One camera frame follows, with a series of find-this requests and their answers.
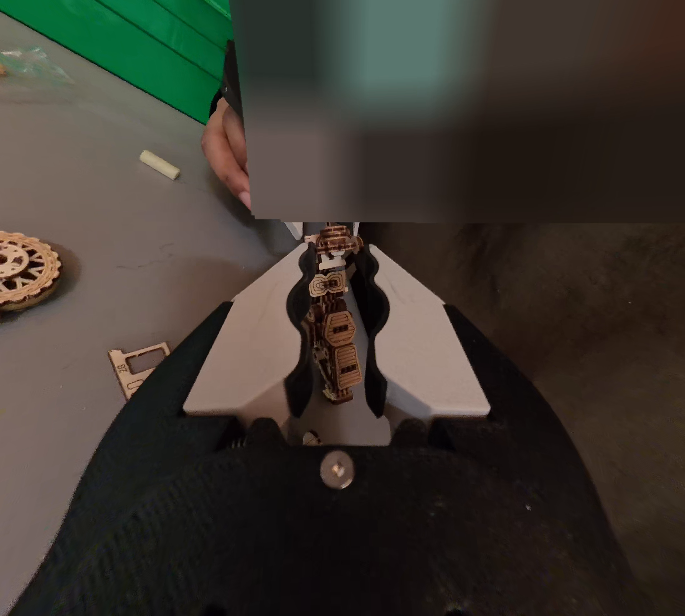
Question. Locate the wooden wheel assembly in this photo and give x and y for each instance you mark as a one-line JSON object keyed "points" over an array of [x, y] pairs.
{"points": [[51, 265]]}

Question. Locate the person's right hand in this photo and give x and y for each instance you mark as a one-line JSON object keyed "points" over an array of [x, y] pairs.
{"points": [[227, 156]]}

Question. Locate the wooden motorbike body assembly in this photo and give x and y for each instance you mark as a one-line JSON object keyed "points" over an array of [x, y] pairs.
{"points": [[340, 332]]}

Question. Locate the green plastic bin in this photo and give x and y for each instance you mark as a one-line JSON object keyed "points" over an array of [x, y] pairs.
{"points": [[107, 11]]}

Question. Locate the clear bag of small parts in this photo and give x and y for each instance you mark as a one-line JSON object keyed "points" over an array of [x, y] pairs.
{"points": [[27, 59]]}

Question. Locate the small white cylinder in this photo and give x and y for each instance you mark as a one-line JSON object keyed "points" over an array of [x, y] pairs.
{"points": [[159, 165]]}

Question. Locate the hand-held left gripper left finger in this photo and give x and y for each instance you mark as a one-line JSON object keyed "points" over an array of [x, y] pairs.
{"points": [[246, 359]]}

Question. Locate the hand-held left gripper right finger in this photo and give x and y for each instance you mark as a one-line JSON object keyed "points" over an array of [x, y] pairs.
{"points": [[433, 359]]}

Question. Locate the small slotted wooden piece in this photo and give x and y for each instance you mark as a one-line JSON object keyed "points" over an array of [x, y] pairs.
{"points": [[120, 367]]}

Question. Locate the person's brown clothing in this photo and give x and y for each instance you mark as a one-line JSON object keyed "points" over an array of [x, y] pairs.
{"points": [[562, 332]]}

